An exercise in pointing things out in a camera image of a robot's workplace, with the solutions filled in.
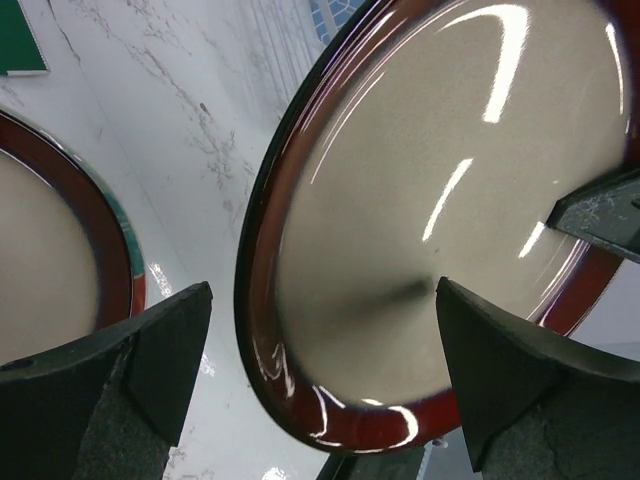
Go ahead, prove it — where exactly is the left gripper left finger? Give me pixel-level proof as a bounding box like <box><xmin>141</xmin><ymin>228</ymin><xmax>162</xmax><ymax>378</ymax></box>
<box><xmin>1</xmin><ymin>282</ymin><xmax>212</xmax><ymax>479</ymax></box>

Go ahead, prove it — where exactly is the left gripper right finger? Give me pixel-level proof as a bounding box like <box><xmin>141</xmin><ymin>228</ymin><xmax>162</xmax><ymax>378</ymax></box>
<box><xmin>436</xmin><ymin>278</ymin><xmax>639</xmax><ymax>479</ymax></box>

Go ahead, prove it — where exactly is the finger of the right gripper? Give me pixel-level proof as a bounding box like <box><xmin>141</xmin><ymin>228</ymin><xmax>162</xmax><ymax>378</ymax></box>
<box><xmin>546</xmin><ymin>168</ymin><xmax>639</xmax><ymax>262</ymax></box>

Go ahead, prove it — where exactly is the red and teal floral plate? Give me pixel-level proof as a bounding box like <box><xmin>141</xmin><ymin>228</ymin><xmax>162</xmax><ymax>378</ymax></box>
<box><xmin>100</xmin><ymin>183</ymin><xmax>147</xmax><ymax>316</ymax></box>

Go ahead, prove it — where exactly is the dark red plate front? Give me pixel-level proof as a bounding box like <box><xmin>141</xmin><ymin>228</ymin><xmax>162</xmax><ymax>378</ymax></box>
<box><xmin>1</xmin><ymin>111</ymin><xmax>134</xmax><ymax>364</ymax></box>

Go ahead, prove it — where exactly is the dark red plate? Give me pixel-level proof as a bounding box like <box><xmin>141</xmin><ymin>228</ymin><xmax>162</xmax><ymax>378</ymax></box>
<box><xmin>1</xmin><ymin>111</ymin><xmax>134</xmax><ymax>364</ymax></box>
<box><xmin>234</xmin><ymin>1</ymin><xmax>639</xmax><ymax>454</ymax></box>

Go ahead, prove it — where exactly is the blue plate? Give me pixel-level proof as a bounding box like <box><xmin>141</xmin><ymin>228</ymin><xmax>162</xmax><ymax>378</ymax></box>
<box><xmin>309</xmin><ymin>0</ymin><xmax>365</xmax><ymax>45</ymax></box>

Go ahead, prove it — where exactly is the green board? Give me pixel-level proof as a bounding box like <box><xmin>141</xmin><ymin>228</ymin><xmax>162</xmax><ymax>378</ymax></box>
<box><xmin>0</xmin><ymin>0</ymin><xmax>49</xmax><ymax>77</ymax></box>

